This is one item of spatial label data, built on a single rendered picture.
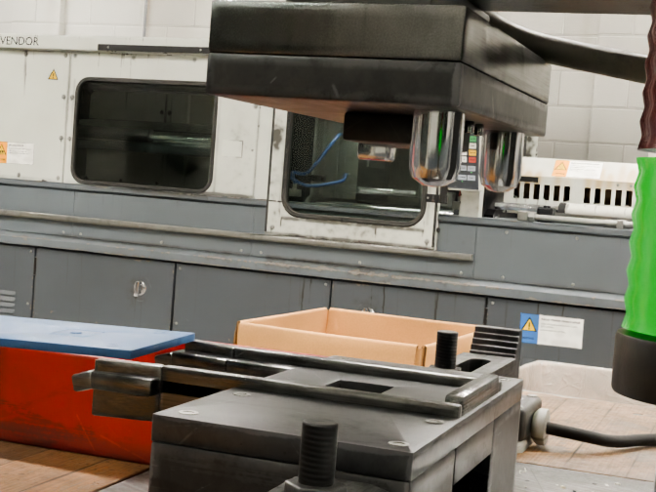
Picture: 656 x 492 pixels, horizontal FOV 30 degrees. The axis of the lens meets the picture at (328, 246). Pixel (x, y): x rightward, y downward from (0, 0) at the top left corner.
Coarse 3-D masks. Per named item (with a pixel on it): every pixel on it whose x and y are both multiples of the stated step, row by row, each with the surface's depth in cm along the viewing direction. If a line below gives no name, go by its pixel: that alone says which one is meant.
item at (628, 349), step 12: (624, 336) 24; (636, 336) 23; (648, 336) 24; (624, 348) 24; (636, 348) 23; (648, 348) 23; (624, 360) 24; (636, 360) 23; (648, 360) 23; (612, 372) 24; (624, 372) 23; (636, 372) 23; (648, 372) 23; (612, 384) 24; (624, 384) 23; (636, 384) 23; (648, 384) 23; (636, 396) 23; (648, 396) 23
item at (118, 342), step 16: (0, 320) 63; (16, 320) 64; (32, 320) 64; (48, 320) 64; (0, 336) 58; (16, 336) 58; (32, 336) 58; (48, 336) 59; (64, 336) 59; (96, 336) 59; (112, 336) 59; (128, 336) 60; (144, 336) 60; (160, 336) 60; (176, 336) 60; (192, 336) 62; (64, 352) 56; (80, 352) 56; (96, 352) 56; (112, 352) 56; (128, 352) 55; (144, 352) 57
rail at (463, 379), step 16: (240, 352) 60; (256, 352) 60; (272, 352) 60; (288, 352) 60; (320, 368) 59; (336, 368) 59; (352, 368) 58; (368, 368) 58; (384, 368) 58; (400, 368) 58; (448, 384) 57; (464, 384) 57
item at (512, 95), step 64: (320, 0) 48; (384, 0) 47; (448, 0) 48; (512, 0) 51; (576, 0) 50; (640, 0) 49; (256, 64) 46; (320, 64) 45; (384, 64) 44; (448, 64) 44; (512, 64) 52; (384, 128) 51; (448, 128) 46; (512, 128) 55
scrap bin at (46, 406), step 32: (0, 352) 76; (32, 352) 75; (160, 352) 85; (0, 384) 76; (32, 384) 75; (64, 384) 74; (0, 416) 76; (32, 416) 75; (64, 416) 74; (96, 416) 73; (64, 448) 74; (96, 448) 73; (128, 448) 73
